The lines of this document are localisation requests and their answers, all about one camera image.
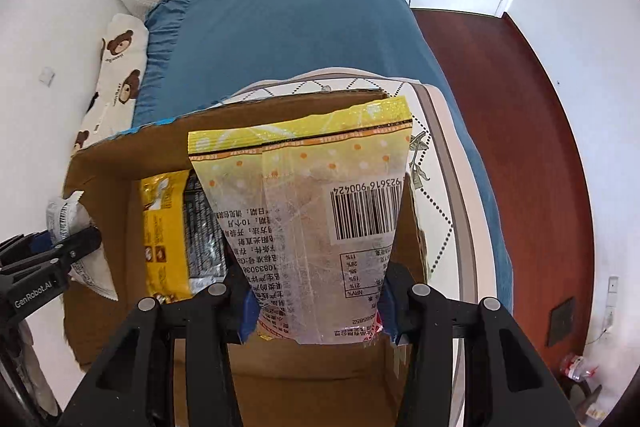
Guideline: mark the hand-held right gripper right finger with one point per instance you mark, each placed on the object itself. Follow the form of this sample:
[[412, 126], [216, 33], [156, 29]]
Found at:
[[387, 309]]

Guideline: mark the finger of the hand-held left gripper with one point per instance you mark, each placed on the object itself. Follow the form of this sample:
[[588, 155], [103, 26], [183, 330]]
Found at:
[[37, 243], [75, 247]]

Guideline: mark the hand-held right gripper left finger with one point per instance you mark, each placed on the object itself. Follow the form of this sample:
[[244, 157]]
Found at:
[[246, 314]]

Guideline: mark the white snack packet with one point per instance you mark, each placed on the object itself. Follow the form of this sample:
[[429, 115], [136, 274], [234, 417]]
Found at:
[[95, 272]]

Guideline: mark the yellow black snack packet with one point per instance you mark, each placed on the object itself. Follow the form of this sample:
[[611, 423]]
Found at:
[[160, 232]]

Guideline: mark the yellow clear snack packet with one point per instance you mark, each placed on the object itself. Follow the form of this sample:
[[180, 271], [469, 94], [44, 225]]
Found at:
[[300, 207]]

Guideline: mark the printed cardboard box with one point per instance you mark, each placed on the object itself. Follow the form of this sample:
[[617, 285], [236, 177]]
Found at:
[[150, 152]]

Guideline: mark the white diamond pattern tablecloth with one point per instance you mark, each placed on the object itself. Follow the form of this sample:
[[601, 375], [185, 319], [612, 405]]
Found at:
[[435, 187]]

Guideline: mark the bear print pillow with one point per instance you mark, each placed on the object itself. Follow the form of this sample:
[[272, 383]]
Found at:
[[120, 72]]

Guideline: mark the clear plastic bottle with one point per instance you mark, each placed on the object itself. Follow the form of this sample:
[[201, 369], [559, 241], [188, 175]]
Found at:
[[575, 366]]

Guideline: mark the blue bed sheet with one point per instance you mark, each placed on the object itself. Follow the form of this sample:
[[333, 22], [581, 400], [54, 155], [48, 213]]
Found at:
[[300, 22]]

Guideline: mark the white wall socket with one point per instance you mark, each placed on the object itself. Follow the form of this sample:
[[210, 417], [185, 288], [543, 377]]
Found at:
[[48, 76]]

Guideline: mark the white wall plug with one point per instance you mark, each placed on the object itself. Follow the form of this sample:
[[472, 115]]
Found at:
[[613, 292]]

